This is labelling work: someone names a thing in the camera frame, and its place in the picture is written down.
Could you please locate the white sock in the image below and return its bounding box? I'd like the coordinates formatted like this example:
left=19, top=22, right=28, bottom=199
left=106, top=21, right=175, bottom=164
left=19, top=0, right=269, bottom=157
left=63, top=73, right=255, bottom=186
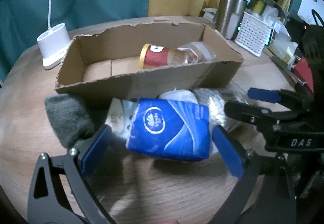
left=159, top=87, right=244, bottom=134

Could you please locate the grey sock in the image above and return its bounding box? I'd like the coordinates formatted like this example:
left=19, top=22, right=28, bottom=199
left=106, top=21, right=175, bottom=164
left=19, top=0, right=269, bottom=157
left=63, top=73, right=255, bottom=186
left=45, top=94, right=95, bottom=149

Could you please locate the blue tissue pack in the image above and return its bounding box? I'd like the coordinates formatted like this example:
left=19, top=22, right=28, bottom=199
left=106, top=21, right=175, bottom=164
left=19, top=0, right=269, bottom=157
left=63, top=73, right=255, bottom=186
left=126, top=98, right=210, bottom=161

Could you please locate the red box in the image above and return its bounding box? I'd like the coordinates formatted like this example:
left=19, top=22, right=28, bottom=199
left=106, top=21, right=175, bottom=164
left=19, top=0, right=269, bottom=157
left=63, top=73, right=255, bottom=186
left=294, top=57, right=314, bottom=93

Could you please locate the white perforated basket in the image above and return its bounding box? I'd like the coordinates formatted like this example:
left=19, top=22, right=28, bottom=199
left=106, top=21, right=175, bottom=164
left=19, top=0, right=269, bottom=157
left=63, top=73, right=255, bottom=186
left=234, top=12, right=272, bottom=57

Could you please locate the yellow tape roll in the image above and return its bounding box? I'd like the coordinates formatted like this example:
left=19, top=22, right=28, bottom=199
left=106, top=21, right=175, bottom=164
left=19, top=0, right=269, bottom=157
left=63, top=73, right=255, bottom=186
left=250, top=0, right=266, bottom=15

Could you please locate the stainless steel tumbler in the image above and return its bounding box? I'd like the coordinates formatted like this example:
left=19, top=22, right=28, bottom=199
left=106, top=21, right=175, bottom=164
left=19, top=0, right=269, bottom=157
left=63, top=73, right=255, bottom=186
left=215, top=0, right=247, bottom=40

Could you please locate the cartoon printed card packet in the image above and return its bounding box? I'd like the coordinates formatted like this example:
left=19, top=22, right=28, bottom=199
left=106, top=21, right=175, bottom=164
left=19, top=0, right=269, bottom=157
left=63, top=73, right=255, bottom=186
left=105, top=98, right=137, bottom=140

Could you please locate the red yellow-lidded snack jar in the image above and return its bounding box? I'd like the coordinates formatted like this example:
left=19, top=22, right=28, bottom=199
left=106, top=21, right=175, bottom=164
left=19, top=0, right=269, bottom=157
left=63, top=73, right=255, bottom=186
left=139, top=44, right=198, bottom=69

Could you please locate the brown cardboard box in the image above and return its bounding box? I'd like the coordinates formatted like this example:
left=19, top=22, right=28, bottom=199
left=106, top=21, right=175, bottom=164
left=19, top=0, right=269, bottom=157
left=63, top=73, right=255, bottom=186
left=55, top=20, right=243, bottom=101

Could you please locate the white charging stand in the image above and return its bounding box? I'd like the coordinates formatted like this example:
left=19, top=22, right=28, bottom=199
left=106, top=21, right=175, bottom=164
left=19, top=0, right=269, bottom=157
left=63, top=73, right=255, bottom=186
left=37, top=23, right=71, bottom=70

